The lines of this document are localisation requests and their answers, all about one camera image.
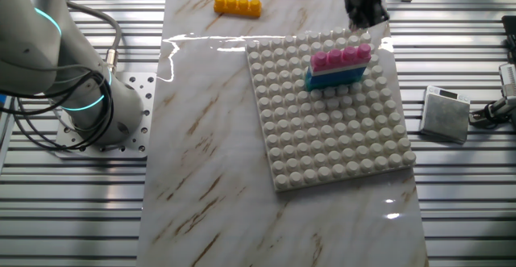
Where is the pink four-stud block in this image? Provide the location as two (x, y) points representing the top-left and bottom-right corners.
(310, 43), (372, 73)

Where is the white four-stud block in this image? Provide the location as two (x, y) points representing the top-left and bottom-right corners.
(308, 63), (368, 77)

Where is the blue four-stud block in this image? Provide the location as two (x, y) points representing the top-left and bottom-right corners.
(306, 67), (367, 86)

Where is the teal four-stud block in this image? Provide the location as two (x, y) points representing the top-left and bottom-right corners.
(305, 77), (364, 91)

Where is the white studded baseplate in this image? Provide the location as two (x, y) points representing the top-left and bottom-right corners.
(245, 27), (418, 193)

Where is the silver digital scale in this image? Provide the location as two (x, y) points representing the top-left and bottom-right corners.
(418, 85), (472, 145)

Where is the orange four-stud block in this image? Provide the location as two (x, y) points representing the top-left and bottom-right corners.
(213, 0), (263, 19)

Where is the black device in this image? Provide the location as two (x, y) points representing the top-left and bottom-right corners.
(501, 15), (516, 62)

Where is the marble pattern board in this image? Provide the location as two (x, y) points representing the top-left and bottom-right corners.
(135, 0), (431, 267)

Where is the small silver camera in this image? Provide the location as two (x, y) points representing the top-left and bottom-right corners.
(498, 63), (516, 98)

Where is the metal camera mount clamp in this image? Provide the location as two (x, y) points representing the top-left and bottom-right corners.
(469, 96), (516, 130)

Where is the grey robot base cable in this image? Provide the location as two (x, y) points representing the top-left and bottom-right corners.
(62, 0), (123, 77)

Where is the perforated robot base plate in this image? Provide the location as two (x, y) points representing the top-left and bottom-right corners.
(54, 72), (157, 160)

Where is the black cable bundle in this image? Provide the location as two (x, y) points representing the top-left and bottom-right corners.
(0, 63), (117, 151)

